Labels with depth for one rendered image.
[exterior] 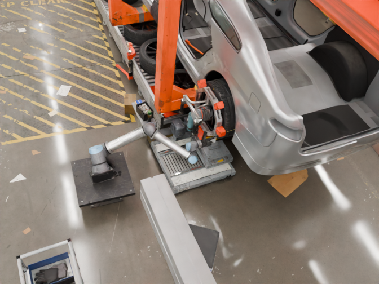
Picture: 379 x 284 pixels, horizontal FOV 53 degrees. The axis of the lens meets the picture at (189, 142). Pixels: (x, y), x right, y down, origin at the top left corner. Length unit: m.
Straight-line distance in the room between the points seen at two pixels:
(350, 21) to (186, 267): 1.24
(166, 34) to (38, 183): 2.26
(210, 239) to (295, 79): 2.12
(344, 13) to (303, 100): 2.81
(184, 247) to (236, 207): 3.48
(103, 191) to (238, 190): 1.62
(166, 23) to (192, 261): 3.02
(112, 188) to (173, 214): 3.10
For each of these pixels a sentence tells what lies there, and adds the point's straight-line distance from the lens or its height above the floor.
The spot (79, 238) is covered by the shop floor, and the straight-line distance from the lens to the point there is 4.30.
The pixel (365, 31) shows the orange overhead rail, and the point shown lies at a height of 3.00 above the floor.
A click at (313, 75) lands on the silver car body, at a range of 4.86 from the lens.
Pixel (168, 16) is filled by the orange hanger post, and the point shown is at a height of 1.84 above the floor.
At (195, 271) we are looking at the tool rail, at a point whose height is 2.81.
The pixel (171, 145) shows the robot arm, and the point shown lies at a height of 0.74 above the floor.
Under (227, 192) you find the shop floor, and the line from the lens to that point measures 4.64.
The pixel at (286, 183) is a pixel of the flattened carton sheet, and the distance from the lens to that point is 4.94.
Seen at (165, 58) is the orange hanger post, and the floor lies 1.34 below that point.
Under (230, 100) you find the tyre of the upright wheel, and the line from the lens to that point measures 4.03.
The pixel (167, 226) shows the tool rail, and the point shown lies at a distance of 1.12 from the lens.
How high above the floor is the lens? 3.81
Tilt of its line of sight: 49 degrees down
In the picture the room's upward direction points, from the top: 9 degrees clockwise
